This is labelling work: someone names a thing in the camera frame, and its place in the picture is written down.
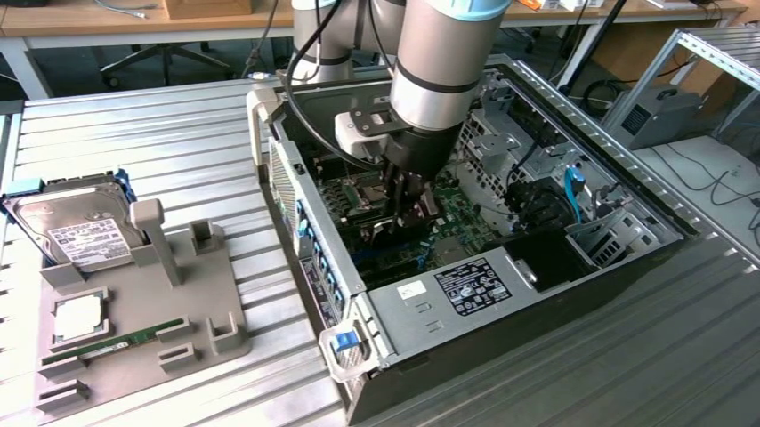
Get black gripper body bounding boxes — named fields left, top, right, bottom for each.
left=380, top=122, right=464, bottom=182

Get black graphics card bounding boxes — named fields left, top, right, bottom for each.
left=348, top=208, right=445, bottom=257

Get CPU socket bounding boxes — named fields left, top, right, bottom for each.
left=348, top=175, right=393, bottom=211

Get green motherboard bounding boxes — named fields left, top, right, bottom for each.
left=314, top=146, right=513, bottom=290

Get silver chipset heatsink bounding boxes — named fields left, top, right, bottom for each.
left=432, top=237, right=476, bottom=267

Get long black expansion slot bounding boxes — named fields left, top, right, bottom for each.
left=354, top=254, right=422, bottom=276
left=358, top=264, right=428, bottom=288

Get silver perforated drive cage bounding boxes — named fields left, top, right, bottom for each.
left=456, top=70, right=599, bottom=210

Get grey power supply unit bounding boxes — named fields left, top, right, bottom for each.
left=362, top=248, right=540, bottom=359

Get silver disk bay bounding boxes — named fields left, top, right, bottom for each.
left=563, top=206, right=684, bottom=270

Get open black PC case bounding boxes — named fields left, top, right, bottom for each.
left=245, top=52, right=701, bottom=426

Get black stand pole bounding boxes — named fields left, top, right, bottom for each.
left=557, top=0, right=629, bottom=93

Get brown wooden panel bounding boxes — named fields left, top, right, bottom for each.
left=591, top=20, right=747, bottom=97

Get black office chair base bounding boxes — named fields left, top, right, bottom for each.
left=98, top=42, right=234, bottom=88

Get brown cardboard box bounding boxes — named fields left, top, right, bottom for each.
left=163, top=0, right=255, bottom=20

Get grey parts rack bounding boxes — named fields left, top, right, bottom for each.
left=34, top=198, right=255, bottom=417

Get silver hard disk drive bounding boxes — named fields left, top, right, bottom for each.
left=0, top=167, right=139, bottom=272
left=3, top=186, right=150, bottom=275

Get green RAM stick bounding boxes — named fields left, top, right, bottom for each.
left=40, top=318, right=187, bottom=366

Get silver CPU chip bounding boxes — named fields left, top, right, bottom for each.
left=51, top=295, right=112, bottom=344

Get long wooden desk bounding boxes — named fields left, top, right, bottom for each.
left=0, top=0, right=750, bottom=101

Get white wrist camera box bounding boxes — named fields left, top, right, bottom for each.
left=333, top=106, right=412, bottom=161

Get black wire bundle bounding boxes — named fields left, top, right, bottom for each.
left=502, top=177, right=575, bottom=236

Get blue SATA wire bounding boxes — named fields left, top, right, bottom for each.
left=560, top=163, right=591, bottom=224

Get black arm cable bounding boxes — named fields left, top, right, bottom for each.
left=283, top=0, right=397, bottom=179

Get grey case handle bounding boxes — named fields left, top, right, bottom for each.
left=245, top=85, right=289, bottom=169
left=317, top=310, right=382, bottom=384

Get hanging grey cable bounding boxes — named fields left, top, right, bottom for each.
left=241, top=0, right=281, bottom=81

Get grey box with handle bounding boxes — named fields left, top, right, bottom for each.
left=616, top=84, right=705, bottom=150

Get black cables on white table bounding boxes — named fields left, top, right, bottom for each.
left=649, top=141, right=760, bottom=208

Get aluminium frame shelf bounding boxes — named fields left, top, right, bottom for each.
left=599, top=27, right=760, bottom=134

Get grey cable with plug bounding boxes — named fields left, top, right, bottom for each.
left=92, top=0, right=161, bottom=20

